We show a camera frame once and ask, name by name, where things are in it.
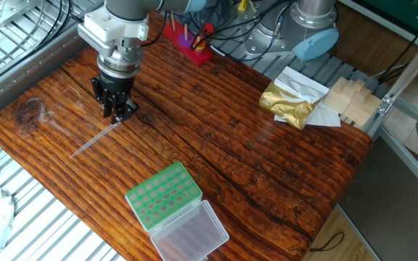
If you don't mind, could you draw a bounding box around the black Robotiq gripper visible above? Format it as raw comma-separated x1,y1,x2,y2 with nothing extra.
91,74,140,125

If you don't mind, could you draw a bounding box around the clear large pipette tip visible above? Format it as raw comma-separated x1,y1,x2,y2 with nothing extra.
69,121,122,160

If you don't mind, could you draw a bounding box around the green pipette tip rack box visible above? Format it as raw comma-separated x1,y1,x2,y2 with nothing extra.
124,161,203,233

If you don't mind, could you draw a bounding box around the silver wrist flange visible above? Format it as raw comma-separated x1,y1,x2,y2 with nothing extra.
96,46,144,80

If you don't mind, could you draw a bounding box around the white wrist adapter box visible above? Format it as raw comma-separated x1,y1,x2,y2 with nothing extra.
77,5,150,51

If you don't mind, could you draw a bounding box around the red wooden peg toy base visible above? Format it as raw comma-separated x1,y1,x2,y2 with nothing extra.
160,11,214,67

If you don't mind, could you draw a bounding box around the glossy wood-grain board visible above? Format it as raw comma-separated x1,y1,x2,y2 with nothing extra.
0,10,373,261

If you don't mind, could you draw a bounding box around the clear plastic box lid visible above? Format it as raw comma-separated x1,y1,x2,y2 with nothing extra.
149,199,230,261

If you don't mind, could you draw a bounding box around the perforated aluminium plate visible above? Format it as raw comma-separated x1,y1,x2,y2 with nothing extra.
0,0,39,28

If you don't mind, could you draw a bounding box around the gold tissue pack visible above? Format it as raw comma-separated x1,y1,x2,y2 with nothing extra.
258,65,342,131

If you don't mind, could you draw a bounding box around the wooden block puzzle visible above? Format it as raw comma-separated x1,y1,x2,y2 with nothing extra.
323,76,382,128

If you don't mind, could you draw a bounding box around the grey flat panel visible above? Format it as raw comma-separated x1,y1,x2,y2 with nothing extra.
339,136,418,261

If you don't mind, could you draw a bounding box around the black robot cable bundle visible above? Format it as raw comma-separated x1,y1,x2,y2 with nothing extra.
139,0,300,62

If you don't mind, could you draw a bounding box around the purple stacking ring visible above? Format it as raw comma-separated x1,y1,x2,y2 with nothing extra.
177,33,194,49

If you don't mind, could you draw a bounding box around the orange stacking ring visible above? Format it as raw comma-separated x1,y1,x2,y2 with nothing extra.
191,36,207,54

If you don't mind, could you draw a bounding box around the red stacking ring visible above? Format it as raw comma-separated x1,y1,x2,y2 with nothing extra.
200,22,216,37

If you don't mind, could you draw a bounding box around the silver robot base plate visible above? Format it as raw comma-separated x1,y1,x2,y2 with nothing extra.
236,0,306,62

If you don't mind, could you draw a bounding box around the black looped cord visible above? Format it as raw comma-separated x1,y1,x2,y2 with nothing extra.
308,231,345,253

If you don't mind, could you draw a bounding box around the aluminium frame post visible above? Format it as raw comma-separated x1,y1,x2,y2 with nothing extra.
363,21,418,138

